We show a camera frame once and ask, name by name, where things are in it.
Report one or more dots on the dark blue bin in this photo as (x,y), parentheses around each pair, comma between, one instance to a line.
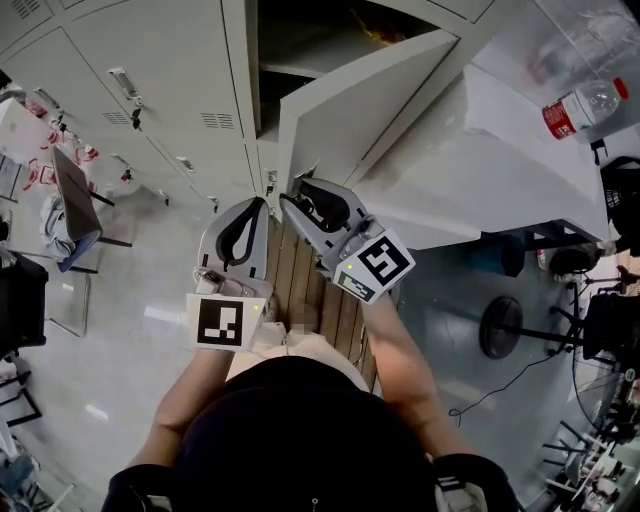
(511,255)

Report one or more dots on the person's left shoe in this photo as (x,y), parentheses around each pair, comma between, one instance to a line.
(270,310)

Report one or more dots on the black office chair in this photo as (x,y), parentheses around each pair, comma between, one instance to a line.
(610,320)

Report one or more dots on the black draped garment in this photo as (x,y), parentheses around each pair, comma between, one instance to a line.
(22,305)

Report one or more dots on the yellow crumpled wrapper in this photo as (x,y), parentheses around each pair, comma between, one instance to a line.
(375,27)

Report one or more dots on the black key fob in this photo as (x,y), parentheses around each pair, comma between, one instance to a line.
(62,123)
(136,119)

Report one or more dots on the person's beige trousers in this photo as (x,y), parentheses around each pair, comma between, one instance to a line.
(310,345)

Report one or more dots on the grey crumpled cloth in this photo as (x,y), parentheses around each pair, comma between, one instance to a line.
(52,230)

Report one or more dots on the person's dark shirt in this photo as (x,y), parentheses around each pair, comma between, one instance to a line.
(300,440)

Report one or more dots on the black table clamp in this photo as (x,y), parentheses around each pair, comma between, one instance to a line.
(598,151)

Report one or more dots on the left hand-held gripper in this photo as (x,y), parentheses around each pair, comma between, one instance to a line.
(220,322)

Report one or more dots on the black metal chair frame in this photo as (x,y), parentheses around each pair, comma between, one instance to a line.
(20,400)

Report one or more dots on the black standing fan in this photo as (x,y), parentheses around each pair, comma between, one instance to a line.
(501,327)

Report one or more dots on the grey chair with blue seat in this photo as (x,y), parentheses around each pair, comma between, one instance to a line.
(75,195)

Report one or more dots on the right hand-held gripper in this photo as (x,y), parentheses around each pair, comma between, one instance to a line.
(380,260)

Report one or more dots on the black metal frame desk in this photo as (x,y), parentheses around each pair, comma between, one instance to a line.
(595,470)

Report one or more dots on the dark grey bag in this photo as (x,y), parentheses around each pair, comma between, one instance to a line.
(572,261)

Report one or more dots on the clear glass board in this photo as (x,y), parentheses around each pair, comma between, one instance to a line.
(575,40)

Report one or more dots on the wooden plank platform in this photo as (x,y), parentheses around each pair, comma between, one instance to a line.
(300,280)

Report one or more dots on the person's left forearm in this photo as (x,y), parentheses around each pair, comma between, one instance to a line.
(200,385)

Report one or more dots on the person's right forearm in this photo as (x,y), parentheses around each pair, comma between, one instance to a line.
(400,350)

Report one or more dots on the grey metal locker cabinet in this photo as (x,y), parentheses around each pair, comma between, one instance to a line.
(55,60)

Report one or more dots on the cluster of red label bottles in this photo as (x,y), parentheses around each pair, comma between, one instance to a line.
(37,175)

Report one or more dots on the white table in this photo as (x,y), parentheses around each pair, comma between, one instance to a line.
(475,175)

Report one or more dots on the small red label bottle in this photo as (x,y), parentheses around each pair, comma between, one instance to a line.
(541,260)

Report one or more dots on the clear red label bottle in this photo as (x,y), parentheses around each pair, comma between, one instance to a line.
(580,112)

